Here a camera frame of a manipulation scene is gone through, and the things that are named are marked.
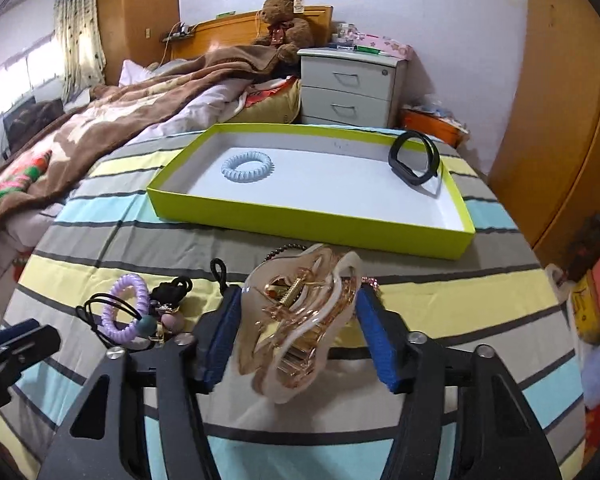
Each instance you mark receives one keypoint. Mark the clear glass jar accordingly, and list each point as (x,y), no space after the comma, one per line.
(346,32)

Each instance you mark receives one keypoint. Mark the pink floral box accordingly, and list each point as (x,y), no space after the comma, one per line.
(390,47)

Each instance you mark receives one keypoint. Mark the pink rhinestone hair clip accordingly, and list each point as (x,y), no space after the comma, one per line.
(370,281)

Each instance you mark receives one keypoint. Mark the grey nightstand with drawers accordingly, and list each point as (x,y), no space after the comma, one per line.
(350,85)

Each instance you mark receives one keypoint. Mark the black fitness band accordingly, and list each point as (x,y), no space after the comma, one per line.
(397,165)

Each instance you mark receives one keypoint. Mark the orange storage box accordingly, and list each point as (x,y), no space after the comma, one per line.
(430,127)

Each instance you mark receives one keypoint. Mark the brown teddy bear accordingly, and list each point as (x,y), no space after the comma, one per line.
(285,20)

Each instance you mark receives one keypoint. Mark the dotted curtain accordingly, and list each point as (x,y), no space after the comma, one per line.
(77,45)

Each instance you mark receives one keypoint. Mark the lime green shallow box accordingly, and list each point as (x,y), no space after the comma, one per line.
(305,185)

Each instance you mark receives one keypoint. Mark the yellow tin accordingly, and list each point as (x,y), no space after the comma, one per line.
(587,310)

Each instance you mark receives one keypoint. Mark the beige gold hair claw clip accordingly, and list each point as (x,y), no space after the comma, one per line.
(280,320)

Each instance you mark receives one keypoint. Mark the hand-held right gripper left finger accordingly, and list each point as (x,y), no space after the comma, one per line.
(224,335)

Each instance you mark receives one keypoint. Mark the power strip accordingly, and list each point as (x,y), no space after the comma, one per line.
(177,32)

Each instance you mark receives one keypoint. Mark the wooden headboard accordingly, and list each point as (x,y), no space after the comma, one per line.
(220,35)

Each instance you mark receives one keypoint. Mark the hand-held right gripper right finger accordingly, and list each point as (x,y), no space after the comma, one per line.
(375,335)

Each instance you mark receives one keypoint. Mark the floral quilt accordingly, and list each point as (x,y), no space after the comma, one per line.
(15,175)

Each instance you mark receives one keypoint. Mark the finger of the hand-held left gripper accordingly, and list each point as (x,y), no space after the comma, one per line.
(10,331)
(25,350)

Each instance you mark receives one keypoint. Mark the yellow cushion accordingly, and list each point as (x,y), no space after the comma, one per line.
(275,107)

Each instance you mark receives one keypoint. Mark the brown blanket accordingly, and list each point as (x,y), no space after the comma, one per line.
(105,115)

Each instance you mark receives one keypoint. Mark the wooden wardrobe with star marks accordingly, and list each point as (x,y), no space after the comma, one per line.
(140,20)

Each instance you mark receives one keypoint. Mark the large wooden wardrobe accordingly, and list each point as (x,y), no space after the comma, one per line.
(555,135)

